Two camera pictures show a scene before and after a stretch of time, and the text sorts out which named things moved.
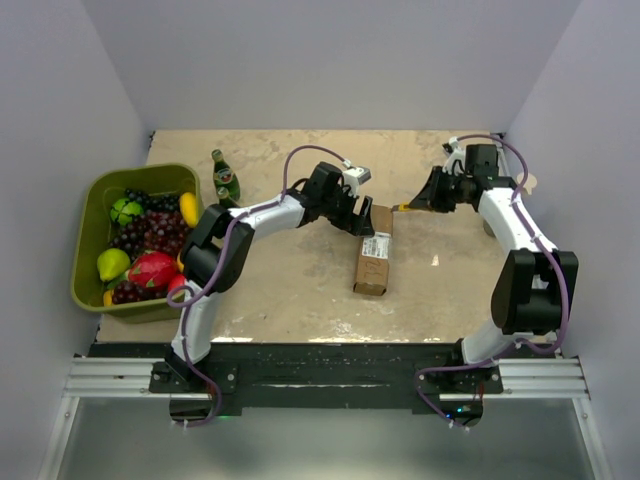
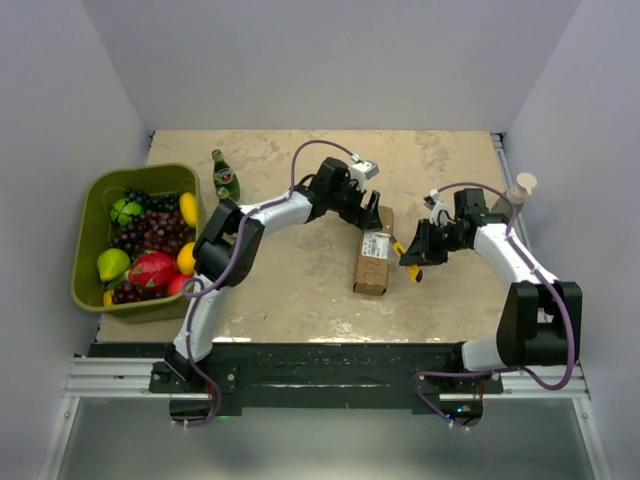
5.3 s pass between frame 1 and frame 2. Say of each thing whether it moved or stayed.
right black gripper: moved
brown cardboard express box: stayed
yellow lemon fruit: stayed
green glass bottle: stayed
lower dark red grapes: stayed
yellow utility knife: moved
